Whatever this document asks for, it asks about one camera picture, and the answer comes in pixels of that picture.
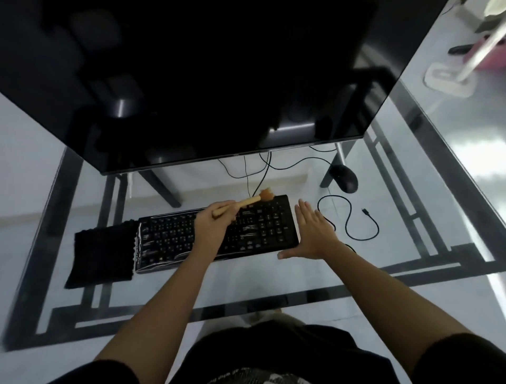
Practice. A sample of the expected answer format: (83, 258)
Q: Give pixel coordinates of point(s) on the person's left hand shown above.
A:
(209, 231)

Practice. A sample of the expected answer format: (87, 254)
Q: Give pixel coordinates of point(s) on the person's right hand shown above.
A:
(316, 237)

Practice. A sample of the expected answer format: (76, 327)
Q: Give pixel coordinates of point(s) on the person's right thumb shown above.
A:
(289, 254)

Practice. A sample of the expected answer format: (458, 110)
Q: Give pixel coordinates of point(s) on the person's left fingers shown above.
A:
(225, 209)

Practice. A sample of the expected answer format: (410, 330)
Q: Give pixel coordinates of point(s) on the wooden cleaning brush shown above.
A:
(247, 202)

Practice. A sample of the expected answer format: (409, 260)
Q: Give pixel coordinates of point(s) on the person's left forearm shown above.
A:
(158, 308)

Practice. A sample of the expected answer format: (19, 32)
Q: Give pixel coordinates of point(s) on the person's right forearm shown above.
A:
(387, 304)

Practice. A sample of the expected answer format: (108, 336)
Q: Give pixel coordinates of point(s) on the black computer keyboard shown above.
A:
(261, 227)

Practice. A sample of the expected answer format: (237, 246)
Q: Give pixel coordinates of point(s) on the black monitor stand leg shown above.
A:
(160, 188)
(336, 162)

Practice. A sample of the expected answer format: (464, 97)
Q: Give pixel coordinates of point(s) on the black computer mouse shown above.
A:
(344, 178)

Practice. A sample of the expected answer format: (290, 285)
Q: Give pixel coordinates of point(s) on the person's black shirt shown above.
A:
(284, 356)

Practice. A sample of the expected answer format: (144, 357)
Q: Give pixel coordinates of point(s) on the black cloth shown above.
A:
(102, 255)

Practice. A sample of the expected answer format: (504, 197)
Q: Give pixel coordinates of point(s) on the large black monitor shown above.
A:
(197, 79)

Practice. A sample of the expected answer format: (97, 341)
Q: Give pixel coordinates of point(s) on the white floor stand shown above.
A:
(450, 79)

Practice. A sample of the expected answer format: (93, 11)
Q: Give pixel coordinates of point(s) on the black table frame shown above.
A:
(43, 237)

